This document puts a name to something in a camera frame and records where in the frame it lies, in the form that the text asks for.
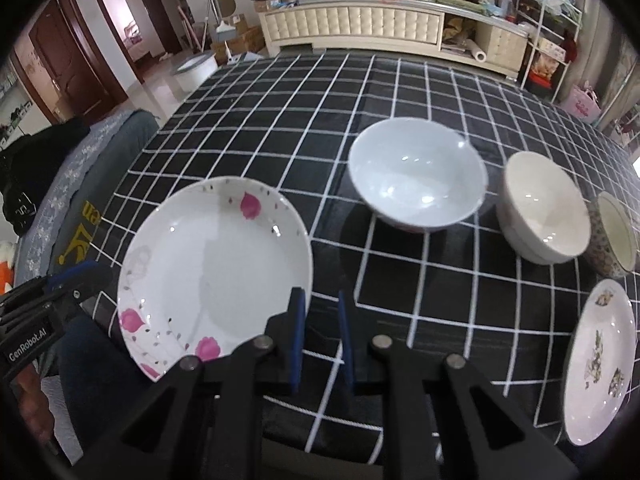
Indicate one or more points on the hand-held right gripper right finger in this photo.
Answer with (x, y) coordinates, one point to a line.
(346, 350)

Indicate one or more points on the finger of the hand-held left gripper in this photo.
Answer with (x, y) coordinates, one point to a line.
(92, 282)
(72, 271)

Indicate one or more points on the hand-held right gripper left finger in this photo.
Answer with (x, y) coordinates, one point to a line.
(297, 345)

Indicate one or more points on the white plate with pink flowers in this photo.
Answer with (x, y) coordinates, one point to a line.
(215, 270)

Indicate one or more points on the large white bowl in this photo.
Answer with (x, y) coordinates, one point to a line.
(415, 175)

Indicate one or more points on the small white bowl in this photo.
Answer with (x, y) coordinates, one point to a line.
(545, 205)
(532, 256)

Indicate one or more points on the white plate with cartoon print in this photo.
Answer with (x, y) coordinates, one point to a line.
(595, 375)

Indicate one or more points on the patterned bowl with brown rim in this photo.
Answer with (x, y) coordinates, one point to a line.
(617, 232)

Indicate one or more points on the person's left hand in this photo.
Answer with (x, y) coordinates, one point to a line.
(32, 405)

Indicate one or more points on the grey cloth with yellow print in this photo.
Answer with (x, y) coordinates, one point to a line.
(82, 230)

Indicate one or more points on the orange plush toy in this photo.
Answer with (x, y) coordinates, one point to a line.
(5, 270)

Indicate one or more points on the black white checkered tablecloth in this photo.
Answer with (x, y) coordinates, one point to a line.
(400, 285)

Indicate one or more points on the grey floral sofa cover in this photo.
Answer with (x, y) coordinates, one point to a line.
(65, 180)

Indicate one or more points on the black backpack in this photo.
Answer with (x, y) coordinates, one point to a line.
(35, 170)

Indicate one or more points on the brown wooden door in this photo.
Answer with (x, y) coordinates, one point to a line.
(75, 55)

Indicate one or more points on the white round container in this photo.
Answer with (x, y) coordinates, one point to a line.
(195, 72)

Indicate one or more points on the cardboard boxes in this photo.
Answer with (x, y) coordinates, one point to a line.
(245, 40)

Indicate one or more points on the round beige disc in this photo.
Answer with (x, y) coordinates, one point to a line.
(227, 5)

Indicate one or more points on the white tufted TV cabinet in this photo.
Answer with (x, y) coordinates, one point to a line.
(350, 25)

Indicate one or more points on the white paper roll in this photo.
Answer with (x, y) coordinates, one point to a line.
(477, 51)

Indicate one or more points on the pink bag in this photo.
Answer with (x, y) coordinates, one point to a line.
(582, 105)

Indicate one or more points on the white metal rack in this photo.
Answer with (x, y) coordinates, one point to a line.
(547, 35)

